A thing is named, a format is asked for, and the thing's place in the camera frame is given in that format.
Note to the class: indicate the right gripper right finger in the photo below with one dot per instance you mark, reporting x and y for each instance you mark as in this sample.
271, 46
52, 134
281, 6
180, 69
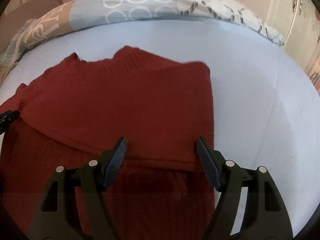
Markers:
250, 205

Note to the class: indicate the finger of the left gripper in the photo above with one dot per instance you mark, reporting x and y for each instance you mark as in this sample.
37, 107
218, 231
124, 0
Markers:
7, 118

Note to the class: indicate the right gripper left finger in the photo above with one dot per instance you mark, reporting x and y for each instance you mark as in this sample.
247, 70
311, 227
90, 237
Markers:
56, 215

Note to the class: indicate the red knit sweater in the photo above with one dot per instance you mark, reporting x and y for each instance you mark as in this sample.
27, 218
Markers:
76, 110

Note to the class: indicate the folded brown garment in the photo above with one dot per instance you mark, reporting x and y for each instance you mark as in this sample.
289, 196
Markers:
4, 72

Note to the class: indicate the plaid green pink pillow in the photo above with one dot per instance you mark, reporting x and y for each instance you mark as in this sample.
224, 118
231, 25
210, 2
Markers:
19, 44

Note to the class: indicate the pink upholstered headboard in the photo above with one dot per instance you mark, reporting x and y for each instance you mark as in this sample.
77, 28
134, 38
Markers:
14, 21

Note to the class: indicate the light blue bed sheet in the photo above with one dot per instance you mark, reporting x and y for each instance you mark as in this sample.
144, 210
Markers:
266, 110

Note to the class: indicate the patterned blue brown duvet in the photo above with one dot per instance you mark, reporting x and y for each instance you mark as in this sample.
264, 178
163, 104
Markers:
82, 14

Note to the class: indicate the white floral wardrobe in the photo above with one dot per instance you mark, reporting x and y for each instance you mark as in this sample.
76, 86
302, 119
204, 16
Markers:
298, 22

